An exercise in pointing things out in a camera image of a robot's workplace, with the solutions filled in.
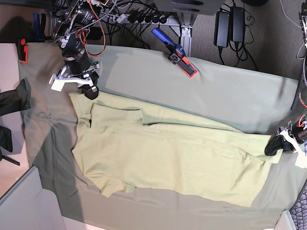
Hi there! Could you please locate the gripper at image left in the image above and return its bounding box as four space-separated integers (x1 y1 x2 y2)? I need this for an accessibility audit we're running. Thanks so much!
59 61 100 100

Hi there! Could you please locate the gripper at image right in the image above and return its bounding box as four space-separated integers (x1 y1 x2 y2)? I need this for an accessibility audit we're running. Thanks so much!
264 114 307 156

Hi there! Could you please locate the light green T-shirt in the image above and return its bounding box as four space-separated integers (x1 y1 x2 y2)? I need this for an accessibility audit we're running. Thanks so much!
70 92 282 207

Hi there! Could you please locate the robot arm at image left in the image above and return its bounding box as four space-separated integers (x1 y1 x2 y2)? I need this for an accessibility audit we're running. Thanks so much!
49 0 111 100

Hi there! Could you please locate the dark cloth at left edge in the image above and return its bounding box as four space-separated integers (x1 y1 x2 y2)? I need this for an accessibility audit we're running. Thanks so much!
0 79 31 116

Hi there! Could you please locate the white power strip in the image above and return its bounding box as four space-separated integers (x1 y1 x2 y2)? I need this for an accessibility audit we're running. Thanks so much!
110 13 180 26

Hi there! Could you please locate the blue black corner clamp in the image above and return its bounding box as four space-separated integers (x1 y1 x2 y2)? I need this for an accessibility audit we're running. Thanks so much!
15 13 53 63

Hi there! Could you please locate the blue orange bar clamp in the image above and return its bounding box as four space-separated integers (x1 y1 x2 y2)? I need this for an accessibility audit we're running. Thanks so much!
151 27 199 78

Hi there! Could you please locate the black power brick pair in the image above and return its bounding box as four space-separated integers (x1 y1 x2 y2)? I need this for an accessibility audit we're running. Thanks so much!
213 6 246 47

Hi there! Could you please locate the grey white bin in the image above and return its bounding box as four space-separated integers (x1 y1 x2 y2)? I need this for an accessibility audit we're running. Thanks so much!
0 166 66 230

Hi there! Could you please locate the aluminium table leg frame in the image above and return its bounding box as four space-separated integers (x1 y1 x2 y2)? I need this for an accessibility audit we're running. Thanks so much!
168 12 197 57

